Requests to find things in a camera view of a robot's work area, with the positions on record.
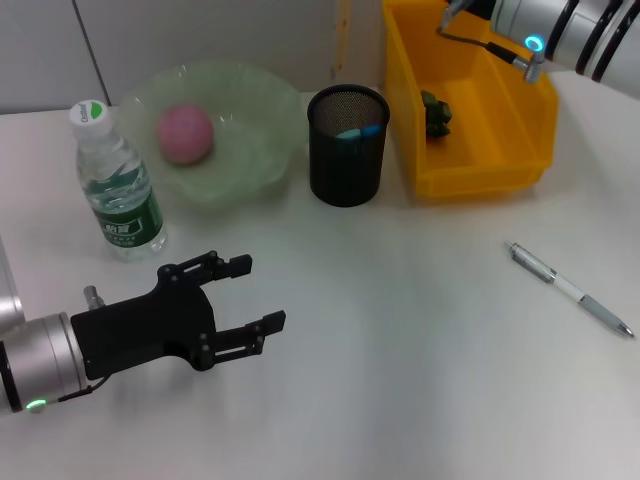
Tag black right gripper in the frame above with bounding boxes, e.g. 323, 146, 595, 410
462, 0, 496, 21

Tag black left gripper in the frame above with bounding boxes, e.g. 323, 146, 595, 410
70, 251, 287, 380

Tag green plastic scrap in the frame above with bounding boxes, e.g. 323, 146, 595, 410
418, 89, 454, 140

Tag clear green-label water bottle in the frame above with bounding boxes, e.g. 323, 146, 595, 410
69, 98, 169, 262

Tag blue scissors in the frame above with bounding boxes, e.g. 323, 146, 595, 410
334, 124, 384, 142

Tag pink peach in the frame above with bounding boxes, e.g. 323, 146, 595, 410
157, 103, 216, 166

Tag grey white pen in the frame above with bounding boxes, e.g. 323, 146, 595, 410
504, 240, 636, 340

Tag black mesh pen holder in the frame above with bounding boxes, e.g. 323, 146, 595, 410
307, 84, 391, 208

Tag green glass fruit plate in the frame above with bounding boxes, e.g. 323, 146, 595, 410
118, 59, 311, 209

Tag yellow plastic bin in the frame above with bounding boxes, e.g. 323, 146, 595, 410
382, 0, 560, 201

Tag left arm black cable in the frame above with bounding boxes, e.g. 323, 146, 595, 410
27, 284, 109, 414

